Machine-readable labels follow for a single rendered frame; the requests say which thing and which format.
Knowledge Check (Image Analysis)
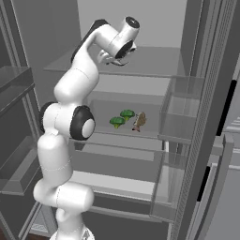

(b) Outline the clear fridge door bin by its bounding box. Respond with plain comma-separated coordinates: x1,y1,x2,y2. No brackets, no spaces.
0,65,36,117
148,149,189,224
0,135,44,197
157,75,206,145

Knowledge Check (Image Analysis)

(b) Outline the glass fridge shelf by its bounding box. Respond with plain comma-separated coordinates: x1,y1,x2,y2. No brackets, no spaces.
43,46,189,78
68,140,167,192
74,98,167,141

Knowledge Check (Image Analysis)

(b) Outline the green broccoli floret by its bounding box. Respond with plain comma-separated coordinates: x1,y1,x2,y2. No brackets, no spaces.
120,109,136,123
109,116,126,129

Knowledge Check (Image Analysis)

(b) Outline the brown fish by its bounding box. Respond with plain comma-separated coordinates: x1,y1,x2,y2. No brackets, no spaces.
131,111,148,132

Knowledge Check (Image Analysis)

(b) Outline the grey fridge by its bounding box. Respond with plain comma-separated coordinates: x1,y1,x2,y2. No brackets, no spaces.
12,0,204,240

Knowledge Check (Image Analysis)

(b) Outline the grey bar handle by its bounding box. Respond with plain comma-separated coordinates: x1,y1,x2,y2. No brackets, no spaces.
189,133,235,240

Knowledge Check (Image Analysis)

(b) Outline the grey fridge door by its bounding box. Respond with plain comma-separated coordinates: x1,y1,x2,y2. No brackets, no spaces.
0,0,45,240
168,0,240,240

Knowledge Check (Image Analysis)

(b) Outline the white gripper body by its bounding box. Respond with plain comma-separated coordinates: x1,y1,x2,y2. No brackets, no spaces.
97,49,129,67

